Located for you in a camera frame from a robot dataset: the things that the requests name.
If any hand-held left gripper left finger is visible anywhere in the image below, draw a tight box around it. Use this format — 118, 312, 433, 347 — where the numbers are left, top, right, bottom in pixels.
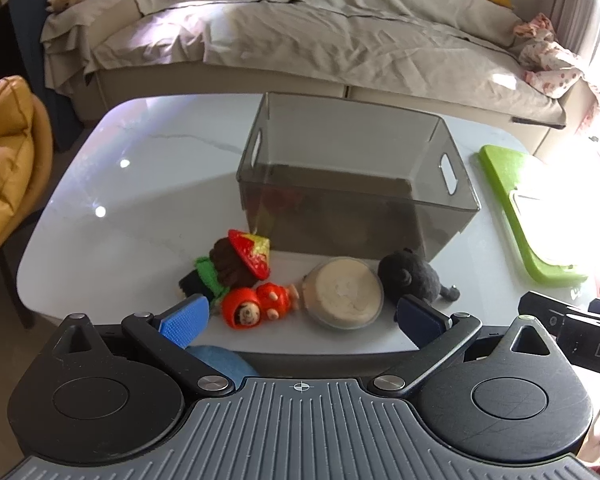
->
54, 294, 235, 401

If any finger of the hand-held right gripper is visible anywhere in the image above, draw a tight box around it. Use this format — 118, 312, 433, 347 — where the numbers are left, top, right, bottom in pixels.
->
518, 291, 571, 332

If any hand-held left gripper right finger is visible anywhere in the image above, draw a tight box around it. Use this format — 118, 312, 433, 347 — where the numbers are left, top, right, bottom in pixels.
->
371, 295, 557, 400

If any black plush animal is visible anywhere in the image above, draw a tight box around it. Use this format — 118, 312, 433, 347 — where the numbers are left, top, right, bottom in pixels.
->
377, 247, 461, 306

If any small red doll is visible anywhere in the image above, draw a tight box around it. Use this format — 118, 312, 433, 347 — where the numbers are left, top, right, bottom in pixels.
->
221, 282, 301, 331

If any doll with red hat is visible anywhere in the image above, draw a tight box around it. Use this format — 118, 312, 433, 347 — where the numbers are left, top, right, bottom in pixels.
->
178, 229, 272, 305

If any round tub of white clay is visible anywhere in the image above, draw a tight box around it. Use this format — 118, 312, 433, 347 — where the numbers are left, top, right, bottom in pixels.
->
301, 256, 385, 330

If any smoky grey transparent storage box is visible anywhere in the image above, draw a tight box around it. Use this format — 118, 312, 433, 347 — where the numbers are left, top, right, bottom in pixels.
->
236, 92, 482, 264

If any white marble desktop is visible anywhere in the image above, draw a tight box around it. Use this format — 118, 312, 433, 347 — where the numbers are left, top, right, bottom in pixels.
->
17, 92, 600, 367

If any blue fabric stool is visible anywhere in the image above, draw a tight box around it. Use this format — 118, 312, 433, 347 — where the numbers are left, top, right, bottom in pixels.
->
187, 344, 261, 378

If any yellow armchair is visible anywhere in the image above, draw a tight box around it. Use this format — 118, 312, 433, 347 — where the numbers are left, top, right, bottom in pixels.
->
0, 75, 54, 272

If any floral patterned cloth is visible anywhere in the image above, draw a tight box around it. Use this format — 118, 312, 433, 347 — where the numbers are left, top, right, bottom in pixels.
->
512, 12, 600, 99

